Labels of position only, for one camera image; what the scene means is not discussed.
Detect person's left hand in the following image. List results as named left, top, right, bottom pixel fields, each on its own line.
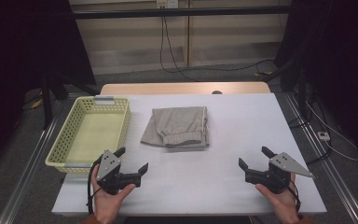
left=90, top=163, right=137, bottom=224

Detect black metal stand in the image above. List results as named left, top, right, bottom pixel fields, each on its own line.
left=262, top=55, right=312, bottom=122
left=40, top=71, right=101, bottom=131

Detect metal floor rail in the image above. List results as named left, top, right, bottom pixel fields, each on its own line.
left=283, top=92, right=358, bottom=224
left=0, top=92, right=78, bottom=224

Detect white power strip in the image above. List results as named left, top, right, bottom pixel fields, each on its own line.
left=317, top=131, right=332, bottom=142

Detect yellow floor tape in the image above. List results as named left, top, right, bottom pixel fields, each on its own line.
left=29, top=98, right=44, bottom=110

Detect white wall socket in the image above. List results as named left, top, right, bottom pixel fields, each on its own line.
left=156, top=0, right=180, bottom=9

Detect black wall cable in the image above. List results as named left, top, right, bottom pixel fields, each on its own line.
left=163, top=15, right=200, bottom=83
left=158, top=7, right=276, bottom=75

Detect black floor cable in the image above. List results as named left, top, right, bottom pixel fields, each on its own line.
left=287, top=92, right=336, bottom=166

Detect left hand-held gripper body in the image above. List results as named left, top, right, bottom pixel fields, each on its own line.
left=96, top=149, right=143, bottom=196

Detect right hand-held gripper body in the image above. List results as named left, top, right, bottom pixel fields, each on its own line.
left=244, top=151, right=313, bottom=195

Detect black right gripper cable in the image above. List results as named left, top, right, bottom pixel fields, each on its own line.
left=287, top=178, right=302, bottom=213

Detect white table board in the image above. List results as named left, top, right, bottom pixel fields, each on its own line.
left=51, top=92, right=328, bottom=217

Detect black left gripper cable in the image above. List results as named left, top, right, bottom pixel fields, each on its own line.
left=86, top=158, right=104, bottom=216

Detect white floor cable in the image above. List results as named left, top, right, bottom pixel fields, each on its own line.
left=304, top=101, right=358, bottom=162

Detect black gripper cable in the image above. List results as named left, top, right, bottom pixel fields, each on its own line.
left=86, top=158, right=104, bottom=216
left=287, top=178, right=302, bottom=213

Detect black horizontal bar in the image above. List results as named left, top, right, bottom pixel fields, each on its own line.
left=73, top=5, right=293, bottom=21

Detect dark curtain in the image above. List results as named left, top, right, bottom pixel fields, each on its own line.
left=273, top=0, right=358, bottom=161
left=0, top=0, right=97, bottom=179

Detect person's right hand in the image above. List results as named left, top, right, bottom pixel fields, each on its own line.
left=255, top=172, right=301, bottom=224

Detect grey pants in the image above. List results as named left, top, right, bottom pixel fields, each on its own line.
left=140, top=105, right=211, bottom=150

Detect pale yellow plastic basket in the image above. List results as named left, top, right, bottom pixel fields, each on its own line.
left=45, top=95, right=131, bottom=175

